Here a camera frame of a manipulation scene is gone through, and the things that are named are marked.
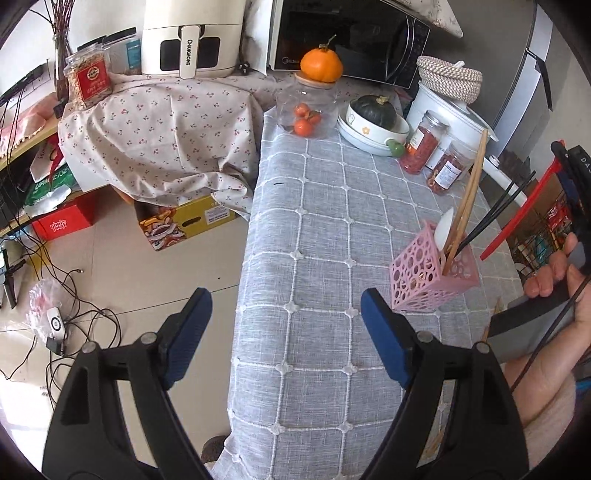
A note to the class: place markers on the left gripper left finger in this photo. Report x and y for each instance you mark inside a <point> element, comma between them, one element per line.
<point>88,437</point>

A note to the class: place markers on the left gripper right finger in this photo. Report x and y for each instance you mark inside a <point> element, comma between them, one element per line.
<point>484,438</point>

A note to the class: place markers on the black chopstick gold band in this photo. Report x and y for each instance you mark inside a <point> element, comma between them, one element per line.
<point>496,210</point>

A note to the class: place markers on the black chopstick plain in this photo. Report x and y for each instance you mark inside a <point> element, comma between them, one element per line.
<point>489,216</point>

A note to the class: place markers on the person right hand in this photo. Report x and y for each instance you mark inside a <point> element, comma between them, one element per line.
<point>537,382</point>

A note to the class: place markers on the white electric cooking pot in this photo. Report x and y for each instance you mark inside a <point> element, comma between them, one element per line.
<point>465,125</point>

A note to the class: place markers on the short jar white label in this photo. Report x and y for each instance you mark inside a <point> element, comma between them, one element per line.
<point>450,167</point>

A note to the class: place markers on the bamboo chopstick pair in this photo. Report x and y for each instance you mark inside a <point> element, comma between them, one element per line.
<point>498,308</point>

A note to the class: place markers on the dark grey refrigerator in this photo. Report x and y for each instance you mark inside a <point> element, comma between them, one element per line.
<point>509,43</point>

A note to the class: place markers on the wooden chopstick in basket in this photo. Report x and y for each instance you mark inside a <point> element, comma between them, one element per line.
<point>471,193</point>

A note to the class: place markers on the tall jar red snacks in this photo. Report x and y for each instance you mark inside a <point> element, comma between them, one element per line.
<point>424,142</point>

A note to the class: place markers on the pink perforated utensil basket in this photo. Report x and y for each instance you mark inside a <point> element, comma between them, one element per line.
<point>416,275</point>

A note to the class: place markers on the white plastic spoon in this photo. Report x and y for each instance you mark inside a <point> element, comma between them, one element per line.
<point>443,229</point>

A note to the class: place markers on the grey checked tablecloth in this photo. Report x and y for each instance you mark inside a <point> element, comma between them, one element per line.
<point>308,394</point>

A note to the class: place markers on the yellow printed cardboard box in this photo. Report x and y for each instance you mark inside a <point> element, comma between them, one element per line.
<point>165,226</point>

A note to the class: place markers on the dark green squash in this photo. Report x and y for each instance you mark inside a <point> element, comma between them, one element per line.
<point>376,109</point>

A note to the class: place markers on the white ceramic bowl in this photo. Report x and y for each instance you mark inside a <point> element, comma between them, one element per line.
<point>373,134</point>

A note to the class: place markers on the red gift box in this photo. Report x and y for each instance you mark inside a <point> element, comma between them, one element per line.
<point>75,215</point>

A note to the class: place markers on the black microwave oven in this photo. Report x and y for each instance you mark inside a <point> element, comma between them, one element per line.
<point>375,40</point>

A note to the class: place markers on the large orange tangerine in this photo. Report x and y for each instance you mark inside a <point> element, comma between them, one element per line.
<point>322,64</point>

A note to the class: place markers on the glass jar with tangerines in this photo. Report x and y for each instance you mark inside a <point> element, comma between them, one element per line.
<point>307,108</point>

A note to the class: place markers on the floral cloth cover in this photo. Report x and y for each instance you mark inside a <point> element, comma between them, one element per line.
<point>167,141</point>

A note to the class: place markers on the red label snack jar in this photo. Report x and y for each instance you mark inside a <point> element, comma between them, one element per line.
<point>87,74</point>

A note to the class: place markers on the white air fryer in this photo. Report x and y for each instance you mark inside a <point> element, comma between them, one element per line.
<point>191,38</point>

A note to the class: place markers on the dried branch vase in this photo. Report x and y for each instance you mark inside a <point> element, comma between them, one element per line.
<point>58,15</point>

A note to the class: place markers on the black wire storage rack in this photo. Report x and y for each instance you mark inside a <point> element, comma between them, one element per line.
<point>542,232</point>

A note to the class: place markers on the woven rope basket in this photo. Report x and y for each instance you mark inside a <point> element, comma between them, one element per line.
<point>452,80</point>

